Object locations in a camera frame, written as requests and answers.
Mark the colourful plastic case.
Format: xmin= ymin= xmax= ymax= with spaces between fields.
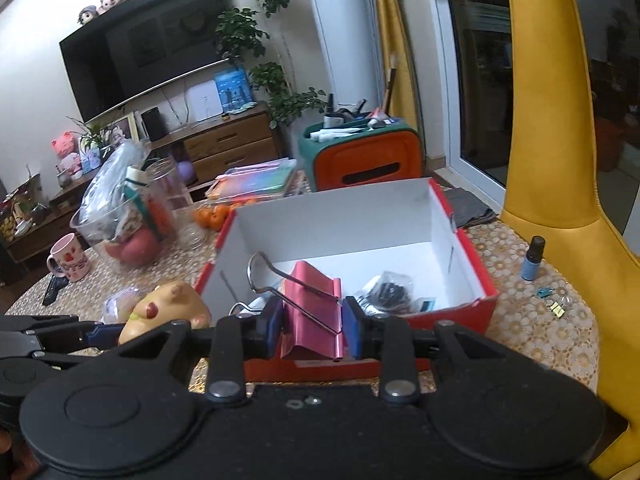
xmin=205 ymin=158 xmax=299 ymax=200

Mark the small potted orchid plant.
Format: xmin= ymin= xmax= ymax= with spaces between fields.
xmin=67 ymin=116 xmax=114 ymax=153

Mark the makeup brush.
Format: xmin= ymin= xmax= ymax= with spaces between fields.
xmin=385 ymin=55 xmax=399 ymax=112

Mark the blue box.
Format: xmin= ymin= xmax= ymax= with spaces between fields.
xmin=215 ymin=66 xmax=254 ymax=113

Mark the pink plush toy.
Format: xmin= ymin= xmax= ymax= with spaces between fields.
xmin=50 ymin=130 xmax=84 ymax=179

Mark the yellow curtain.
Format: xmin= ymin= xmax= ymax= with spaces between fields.
xmin=372 ymin=0 xmax=427 ymax=127

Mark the white flat panel box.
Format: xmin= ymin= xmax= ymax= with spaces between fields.
xmin=186 ymin=81 xmax=222 ymax=125

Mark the clear packet of dark items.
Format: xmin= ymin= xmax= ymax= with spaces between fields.
xmin=357 ymin=271 xmax=422 ymax=317

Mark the clear glass jar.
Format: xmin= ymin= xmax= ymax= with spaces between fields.
xmin=142 ymin=155 xmax=206 ymax=249

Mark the wrapped white bun packet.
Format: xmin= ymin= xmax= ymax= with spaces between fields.
xmin=101 ymin=287 xmax=151 ymax=325

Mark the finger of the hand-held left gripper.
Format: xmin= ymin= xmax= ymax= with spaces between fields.
xmin=0 ymin=314 xmax=125 ymax=361

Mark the black television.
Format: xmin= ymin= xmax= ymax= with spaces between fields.
xmin=59 ymin=0 xmax=237 ymax=124

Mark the white photo frame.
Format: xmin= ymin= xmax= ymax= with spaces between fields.
xmin=111 ymin=111 xmax=140 ymax=146

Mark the black remote control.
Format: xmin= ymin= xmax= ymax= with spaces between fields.
xmin=42 ymin=276 xmax=69 ymax=307

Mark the green orange storage bin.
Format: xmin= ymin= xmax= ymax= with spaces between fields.
xmin=298 ymin=117 xmax=426 ymax=194

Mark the wooden television cabinet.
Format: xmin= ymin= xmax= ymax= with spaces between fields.
xmin=0 ymin=101 xmax=284 ymax=267

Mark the green leafy houseplant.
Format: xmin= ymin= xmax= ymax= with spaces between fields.
xmin=215 ymin=0 xmax=329 ymax=129

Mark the white pouch green ribbon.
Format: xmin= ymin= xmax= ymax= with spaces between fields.
xmin=125 ymin=166 xmax=152 ymax=196

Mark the red apple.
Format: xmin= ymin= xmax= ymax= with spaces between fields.
xmin=106 ymin=226 xmax=162 ymax=267

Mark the glass balcony door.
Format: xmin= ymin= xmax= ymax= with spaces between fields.
xmin=425 ymin=0 xmax=640 ymax=241

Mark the grey cloth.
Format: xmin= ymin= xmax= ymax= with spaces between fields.
xmin=442 ymin=187 xmax=499 ymax=230

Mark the clear plastic bag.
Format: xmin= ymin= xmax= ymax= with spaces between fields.
xmin=80 ymin=140 xmax=152 ymax=241

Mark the black speaker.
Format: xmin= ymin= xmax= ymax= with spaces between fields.
xmin=141 ymin=106 xmax=169 ymax=142

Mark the pink binder clip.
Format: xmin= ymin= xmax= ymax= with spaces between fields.
xmin=247 ymin=251 xmax=348 ymax=361

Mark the red cardboard box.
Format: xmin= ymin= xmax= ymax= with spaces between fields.
xmin=194 ymin=177 xmax=499 ymax=383

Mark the yellow chair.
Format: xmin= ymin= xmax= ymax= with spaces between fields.
xmin=499 ymin=0 xmax=640 ymax=480

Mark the white standing air conditioner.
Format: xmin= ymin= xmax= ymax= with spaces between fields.
xmin=302 ymin=0 xmax=397 ymax=117

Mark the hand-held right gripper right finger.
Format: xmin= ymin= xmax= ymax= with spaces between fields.
xmin=341 ymin=296 xmax=505 ymax=403

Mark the yellow hamster toy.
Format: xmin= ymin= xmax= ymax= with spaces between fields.
xmin=118 ymin=281 xmax=212 ymax=346

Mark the clear plastic fruit bowl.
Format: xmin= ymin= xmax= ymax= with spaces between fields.
xmin=70 ymin=195 xmax=174 ymax=274

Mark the small blue bottle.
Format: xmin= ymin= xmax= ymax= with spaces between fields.
xmin=521 ymin=235 xmax=546 ymax=281

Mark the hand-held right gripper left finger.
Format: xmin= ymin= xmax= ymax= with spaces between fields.
xmin=117 ymin=296 xmax=286 ymax=403

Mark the pink mug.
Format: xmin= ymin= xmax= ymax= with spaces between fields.
xmin=46 ymin=233 xmax=91 ymax=282

